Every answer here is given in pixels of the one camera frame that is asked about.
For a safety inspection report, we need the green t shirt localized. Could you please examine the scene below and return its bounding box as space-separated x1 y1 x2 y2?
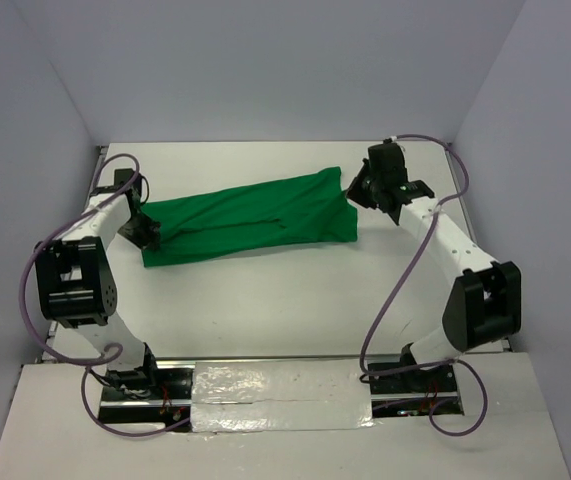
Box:
142 167 358 268

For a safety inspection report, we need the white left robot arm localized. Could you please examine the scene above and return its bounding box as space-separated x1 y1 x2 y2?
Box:
35 168 161 399

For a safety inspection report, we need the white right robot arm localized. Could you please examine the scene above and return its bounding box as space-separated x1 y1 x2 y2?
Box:
346 139 522 391

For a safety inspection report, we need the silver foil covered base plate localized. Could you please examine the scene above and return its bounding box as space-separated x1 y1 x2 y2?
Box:
190 359 374 433

